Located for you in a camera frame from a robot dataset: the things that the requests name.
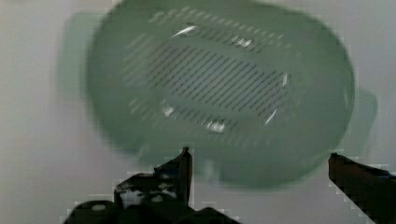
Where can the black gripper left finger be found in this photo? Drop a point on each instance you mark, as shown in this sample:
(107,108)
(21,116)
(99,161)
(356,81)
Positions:
(169,181)

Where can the green plastic strainer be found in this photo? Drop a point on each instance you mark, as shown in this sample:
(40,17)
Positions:
(262,95)

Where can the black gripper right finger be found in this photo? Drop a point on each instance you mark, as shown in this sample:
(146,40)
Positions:
(373,190)

